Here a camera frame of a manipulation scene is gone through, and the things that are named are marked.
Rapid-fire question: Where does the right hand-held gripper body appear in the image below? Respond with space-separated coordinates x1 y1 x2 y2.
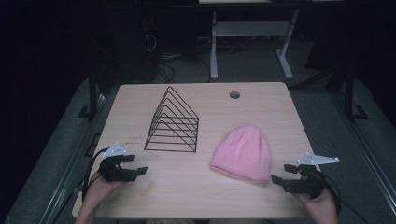
281 152 340 200

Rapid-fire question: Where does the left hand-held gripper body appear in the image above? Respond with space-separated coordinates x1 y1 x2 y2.
98 141 138 184

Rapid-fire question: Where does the pink knitted beanie hat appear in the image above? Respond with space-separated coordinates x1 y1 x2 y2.
209 124 272 184

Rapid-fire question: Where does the person's right hand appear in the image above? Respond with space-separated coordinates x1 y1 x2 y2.
293 187 339 217

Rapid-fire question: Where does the person's left hand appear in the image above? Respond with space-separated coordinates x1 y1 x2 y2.
80 173 126 214

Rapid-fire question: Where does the black metal stand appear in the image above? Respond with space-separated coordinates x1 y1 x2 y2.
78 66 106 121
342 66 370 123

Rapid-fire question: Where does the dark computer tower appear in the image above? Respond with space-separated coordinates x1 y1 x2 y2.
116 12 158 82

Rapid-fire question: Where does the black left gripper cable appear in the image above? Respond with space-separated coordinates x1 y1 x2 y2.
81 147 110 201

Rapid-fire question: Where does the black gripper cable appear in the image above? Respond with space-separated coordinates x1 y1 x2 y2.
81 147 110 201
321 172 372 224

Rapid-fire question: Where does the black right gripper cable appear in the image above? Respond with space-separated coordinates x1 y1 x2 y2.
321 172 372 224

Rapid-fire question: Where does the black wire file rack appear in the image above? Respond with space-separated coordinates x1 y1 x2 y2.
143 86 200 154

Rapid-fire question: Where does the tangle of floor cables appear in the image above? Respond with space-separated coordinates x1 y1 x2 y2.
141 18 216 84

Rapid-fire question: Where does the white metal desk frame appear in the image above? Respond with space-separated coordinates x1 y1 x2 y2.
198 0 301 81

